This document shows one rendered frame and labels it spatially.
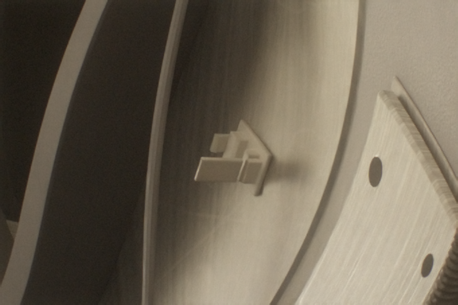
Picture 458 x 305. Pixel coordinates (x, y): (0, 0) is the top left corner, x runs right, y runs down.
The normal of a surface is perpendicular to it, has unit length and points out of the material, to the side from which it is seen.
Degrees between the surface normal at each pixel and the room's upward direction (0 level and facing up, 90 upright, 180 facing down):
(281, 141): 90
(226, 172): 115
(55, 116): 90
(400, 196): 90
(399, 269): 90
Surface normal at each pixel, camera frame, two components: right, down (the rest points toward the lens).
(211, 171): 0.41, 0.53
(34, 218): -0.87, -0.04
